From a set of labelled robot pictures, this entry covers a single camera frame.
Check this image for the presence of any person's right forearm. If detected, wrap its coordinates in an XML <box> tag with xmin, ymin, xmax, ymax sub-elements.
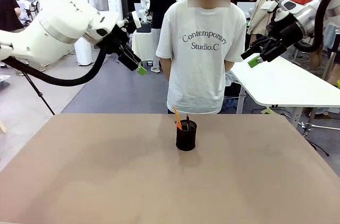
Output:
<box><xmin>160</xmin><ymin>57</ymin><xmax>171</xmax><ymax>81</ymax></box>

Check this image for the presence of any white air purifier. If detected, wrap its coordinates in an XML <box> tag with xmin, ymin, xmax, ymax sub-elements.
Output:
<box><xmin>74</xmin><ymin>40</ymin><xmax>94</xmax><ymax>66</ymax></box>

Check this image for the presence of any mannequin with beige coat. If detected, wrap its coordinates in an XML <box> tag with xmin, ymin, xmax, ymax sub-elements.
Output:
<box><xmin>246</xmin><ymin>0</ymin><xmax>282</xmax><ymax>36</ymax></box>

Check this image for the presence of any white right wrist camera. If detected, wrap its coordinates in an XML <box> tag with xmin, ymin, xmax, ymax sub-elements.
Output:
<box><xmin>261</xmin><ymin>1</ymin><xmax>279</xmax><ymax>13</ymax></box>

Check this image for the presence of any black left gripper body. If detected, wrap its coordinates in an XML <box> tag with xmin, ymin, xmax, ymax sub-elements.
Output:
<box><xmin>102</xmin><ymin>13</ymin><xmax>133</xmax><ymax>57</ymax></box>

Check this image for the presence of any metal light stand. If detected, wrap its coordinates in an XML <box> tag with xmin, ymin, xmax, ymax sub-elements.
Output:
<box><xmin>297</xmin><ymin>120</ymin><xmax>340</xmax><ymax>157</ymax></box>

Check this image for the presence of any table with white cloth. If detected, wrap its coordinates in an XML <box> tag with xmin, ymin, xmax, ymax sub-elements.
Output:
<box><xmin>132</xmin><ymin>29</ymin><xmax>160</xmax><ymax>62</ymax></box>

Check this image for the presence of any yellow pencil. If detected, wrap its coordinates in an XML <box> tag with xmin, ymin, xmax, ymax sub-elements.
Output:
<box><xmin>173</xmin><ymin>106</ymin><xmax>183</xmax><ymax>130</ymax></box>

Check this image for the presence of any person in black T-shirt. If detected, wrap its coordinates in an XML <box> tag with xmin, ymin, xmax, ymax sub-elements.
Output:
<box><xmin>148</xmin><ymin>0</ymin><xmax>178</xmax><ymax>74</ymax></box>
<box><xmin>0</xmin><ymin>0</ymin><xmax>25</xmax><ymax>33</ymax></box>

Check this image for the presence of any black equipment box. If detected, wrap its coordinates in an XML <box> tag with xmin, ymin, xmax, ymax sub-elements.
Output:
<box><xmin>137</xmin><ymin>22</ymin><xmax>152</xmax><ymax>33</ymax></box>

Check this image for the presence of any clear plastic bag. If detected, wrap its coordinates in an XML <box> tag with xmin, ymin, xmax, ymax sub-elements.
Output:
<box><xmin>225</xmin><ymin>71</ymin><xmax>241</xmax><ymax>85</ymax></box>

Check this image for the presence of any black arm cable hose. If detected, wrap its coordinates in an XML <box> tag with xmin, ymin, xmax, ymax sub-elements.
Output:
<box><xmin>293</xmin><ymin>0</ymin><xmax>340</xmax><ymax>53</ymax></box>
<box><xmin>1</xmin><ymin>45</ymin><xmax>109</xmax><ymax>87</ymax></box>

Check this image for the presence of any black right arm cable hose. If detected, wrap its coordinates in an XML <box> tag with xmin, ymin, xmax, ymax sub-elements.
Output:
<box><xmin>293</xmin><ymin>0</ymin><xmax>340</xmax><ymax>53</ymax></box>

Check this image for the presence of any black tripod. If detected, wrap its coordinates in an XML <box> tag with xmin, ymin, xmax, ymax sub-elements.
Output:
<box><xmin>22</xmin><ymin>71</ymin><xmax>56</xmax><ymax>116</ymax></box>

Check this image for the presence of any black mesh pen holder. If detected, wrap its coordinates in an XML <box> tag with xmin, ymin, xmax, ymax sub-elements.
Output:
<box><xmin>175</xmin><ymin>119</ymin><xmax>198</xmax><ymax>152</ymax></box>

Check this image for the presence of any person in white T-shirt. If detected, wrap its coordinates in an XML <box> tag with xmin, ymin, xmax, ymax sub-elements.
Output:
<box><xmin>155</xmin><ymin>0</ymin><xmax>247</xmax><ymax>115</ymax></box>

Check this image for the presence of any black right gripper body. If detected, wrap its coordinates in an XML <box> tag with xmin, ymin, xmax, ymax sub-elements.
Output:
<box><xmin>262</xmin><ymin>21</ymin><xmax>304</xmax><ymax>62</ymax></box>

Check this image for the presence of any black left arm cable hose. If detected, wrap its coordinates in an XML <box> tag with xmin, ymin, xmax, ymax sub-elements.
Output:
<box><xmin>1</xmin><ymin>45</ymin><xmax>109</xmax><ymax>87</ymax></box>

